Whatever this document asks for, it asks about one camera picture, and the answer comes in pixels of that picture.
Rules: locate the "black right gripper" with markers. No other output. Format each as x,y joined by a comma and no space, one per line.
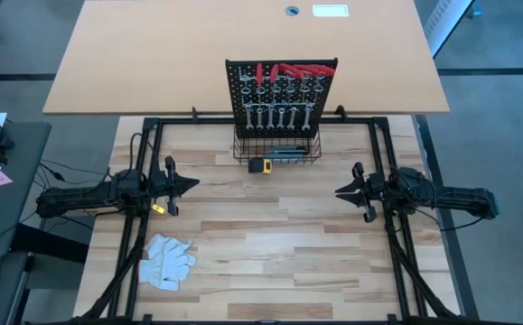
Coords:
376,192

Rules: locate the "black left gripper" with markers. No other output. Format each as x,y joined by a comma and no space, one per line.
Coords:
170,185

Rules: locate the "silver metal utility knife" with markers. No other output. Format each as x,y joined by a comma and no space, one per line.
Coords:
288,149

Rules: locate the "yellow black tape measure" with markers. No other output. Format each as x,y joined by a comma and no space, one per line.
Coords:
265,166

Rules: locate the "black perforated pegboard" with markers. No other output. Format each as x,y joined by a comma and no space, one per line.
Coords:
322,113

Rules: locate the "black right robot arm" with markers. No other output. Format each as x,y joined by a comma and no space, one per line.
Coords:
464,198

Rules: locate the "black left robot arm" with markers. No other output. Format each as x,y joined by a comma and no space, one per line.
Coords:
76,196

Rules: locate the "tan wooden desk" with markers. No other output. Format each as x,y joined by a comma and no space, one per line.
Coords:
152,54

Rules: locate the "grey side table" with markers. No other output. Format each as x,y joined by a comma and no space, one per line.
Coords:
12,203

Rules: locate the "white rectangular desk plate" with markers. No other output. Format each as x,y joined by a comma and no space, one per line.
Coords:
330,10

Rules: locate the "white perforated panel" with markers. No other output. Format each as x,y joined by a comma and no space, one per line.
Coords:
446,22

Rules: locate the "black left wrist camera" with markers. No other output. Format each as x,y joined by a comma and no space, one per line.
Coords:
127,182

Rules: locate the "slotted wrench holder rail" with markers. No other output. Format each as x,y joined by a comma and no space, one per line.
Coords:
299,107

